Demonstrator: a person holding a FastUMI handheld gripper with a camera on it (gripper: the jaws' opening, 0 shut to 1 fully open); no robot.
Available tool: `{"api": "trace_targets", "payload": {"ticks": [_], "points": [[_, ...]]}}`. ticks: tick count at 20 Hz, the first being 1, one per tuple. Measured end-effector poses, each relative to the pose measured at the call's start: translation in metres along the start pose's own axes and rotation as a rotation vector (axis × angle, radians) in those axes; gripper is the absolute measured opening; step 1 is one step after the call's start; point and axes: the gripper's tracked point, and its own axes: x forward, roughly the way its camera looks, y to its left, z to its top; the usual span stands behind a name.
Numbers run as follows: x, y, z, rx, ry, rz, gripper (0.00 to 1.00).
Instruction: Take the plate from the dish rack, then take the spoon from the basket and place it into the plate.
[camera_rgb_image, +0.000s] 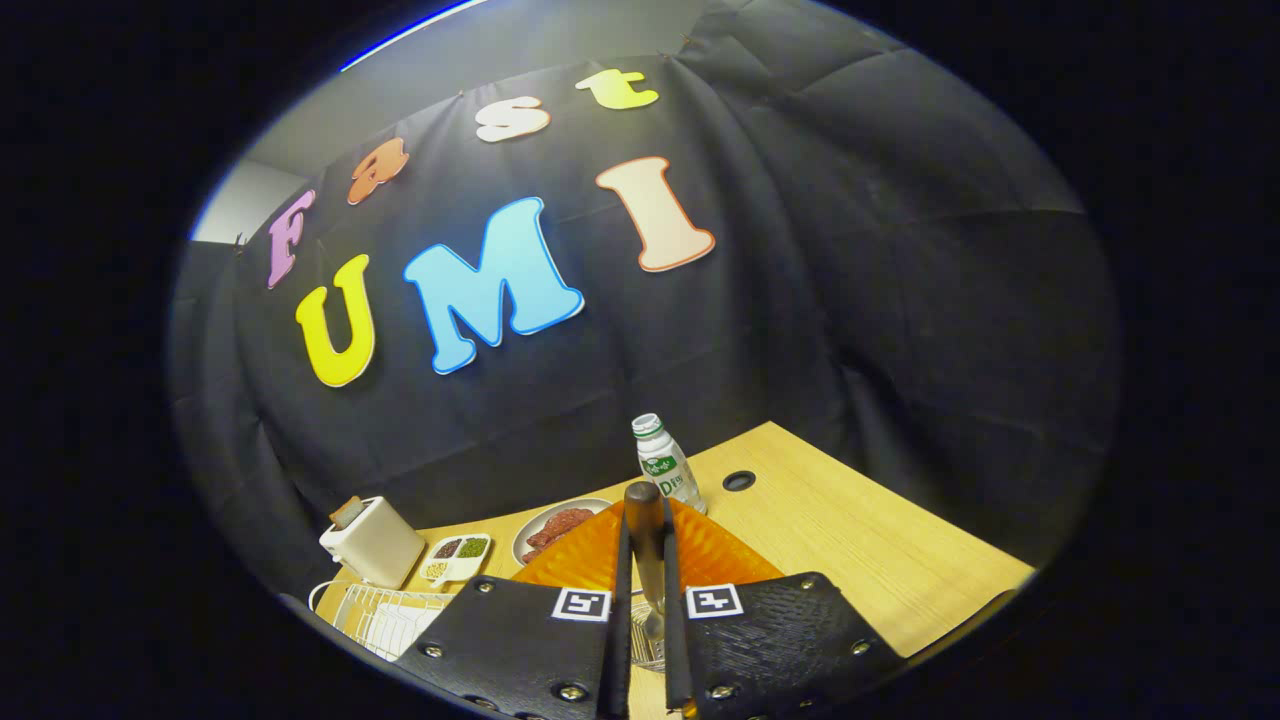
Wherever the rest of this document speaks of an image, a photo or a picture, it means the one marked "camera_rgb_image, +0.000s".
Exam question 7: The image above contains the metal wire basket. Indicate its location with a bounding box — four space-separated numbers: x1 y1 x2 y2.
630 598 666 673

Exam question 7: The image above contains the white wire dish rack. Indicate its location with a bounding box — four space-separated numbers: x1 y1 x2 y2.
308 580 456 663

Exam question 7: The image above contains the metal spoon with dark handle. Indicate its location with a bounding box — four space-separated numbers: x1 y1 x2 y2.
623 480 671 646

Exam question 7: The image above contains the beige plate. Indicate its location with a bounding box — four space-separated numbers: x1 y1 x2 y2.
512 497 614 569

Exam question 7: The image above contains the white divided dish with beans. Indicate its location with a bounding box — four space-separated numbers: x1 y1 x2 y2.
420 535 493 589

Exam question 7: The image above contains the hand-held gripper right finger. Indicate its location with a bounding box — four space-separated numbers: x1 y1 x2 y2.
662 497 909 720

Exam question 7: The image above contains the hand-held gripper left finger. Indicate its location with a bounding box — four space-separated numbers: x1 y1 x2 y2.
395 500 635 720

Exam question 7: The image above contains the white green-label bottle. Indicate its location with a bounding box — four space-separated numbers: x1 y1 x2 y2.
631 412 707 515

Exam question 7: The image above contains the cream toaster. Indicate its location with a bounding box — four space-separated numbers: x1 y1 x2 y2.
319 497 427 590

